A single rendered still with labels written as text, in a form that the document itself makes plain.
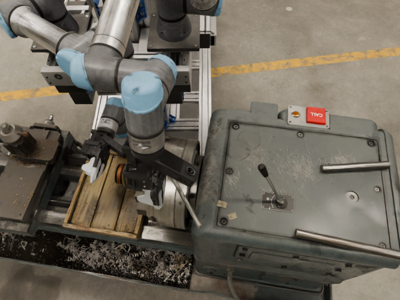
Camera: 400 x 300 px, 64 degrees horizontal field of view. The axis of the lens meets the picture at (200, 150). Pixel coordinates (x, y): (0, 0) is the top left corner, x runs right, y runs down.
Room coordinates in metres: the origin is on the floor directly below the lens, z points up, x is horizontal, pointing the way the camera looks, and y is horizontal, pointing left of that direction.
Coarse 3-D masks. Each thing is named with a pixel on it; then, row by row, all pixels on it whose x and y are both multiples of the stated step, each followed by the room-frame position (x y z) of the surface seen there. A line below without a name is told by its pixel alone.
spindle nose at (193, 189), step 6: (198, 156) 0.51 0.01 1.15; (198, 162) 0.48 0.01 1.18; (198, 168) 0.45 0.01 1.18; (198, 174) 0.43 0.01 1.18; (198, 180) 0.41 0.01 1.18; (192, 186) 0.39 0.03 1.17; (198, 186) 0.40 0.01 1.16; (192, 192) 0.38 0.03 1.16; (192, 198) 0.36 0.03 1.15; (192, 204) 0.35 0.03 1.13
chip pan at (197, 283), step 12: (192, 276) 0.20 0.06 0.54; (216, 276) 0.20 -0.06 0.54; (192, 288) 0.15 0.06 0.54; (204, 288) 0.15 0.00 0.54; (216, 288) 0.15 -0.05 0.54; (228, 288) 0.15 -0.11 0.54; (240, 288) 0.14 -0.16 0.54; (252, 288) 0.14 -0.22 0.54; (264, 288) 0.14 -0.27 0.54; (288, 288) 0.14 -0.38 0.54
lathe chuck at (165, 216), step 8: (168, 136) 0.58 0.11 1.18; (168, 144) 0.52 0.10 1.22; (176, 144) 0.52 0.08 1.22; (184, 144) 0.53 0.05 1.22; (176, 152) 0.49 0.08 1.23; (168, 176) 0.40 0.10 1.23; (168, 184) 0.38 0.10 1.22; (168, 192) 0.36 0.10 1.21; (168, 200) 0.34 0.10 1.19; (152, 208) 0.33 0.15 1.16; (160, 208) 0.32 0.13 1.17; (168, 208) 0.32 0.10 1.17; (152, 216) 0.31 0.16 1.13; (160, 216) 0.31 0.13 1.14; (168, 216) 0.31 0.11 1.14; (160, 224) 0.30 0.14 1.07; (168, 224) 0.30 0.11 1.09
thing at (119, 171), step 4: (120, 164) 0.51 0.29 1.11; (124, 164) 0.52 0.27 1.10; (116, 168) 0.49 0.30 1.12; (120, 168) 0.49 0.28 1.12; (116, 172) 0.48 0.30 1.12; (120, 172) 0.48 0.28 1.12; (116, 176) 0.47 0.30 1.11; (120, 176) 0.47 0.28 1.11; (116, 180) 0.46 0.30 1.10; (120, 180) 0.46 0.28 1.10; (120, 184) 0.45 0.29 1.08
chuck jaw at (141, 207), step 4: (136, 192) 0.40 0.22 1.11; (140, 192) 0.40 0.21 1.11; (144, 192) 0.40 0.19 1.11; (136, 196) 0.39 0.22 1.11; (136, 200) 0.38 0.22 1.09; (140, 204) 0.36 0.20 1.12; (144, 204) 0.36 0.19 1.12; (140, 208) 0.34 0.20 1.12; (144, 208) 0.34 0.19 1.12; (140, 212) 0.34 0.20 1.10; (144, 212) 0.33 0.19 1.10; (152, 220) 0.31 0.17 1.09; (156, 220) 0.31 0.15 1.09
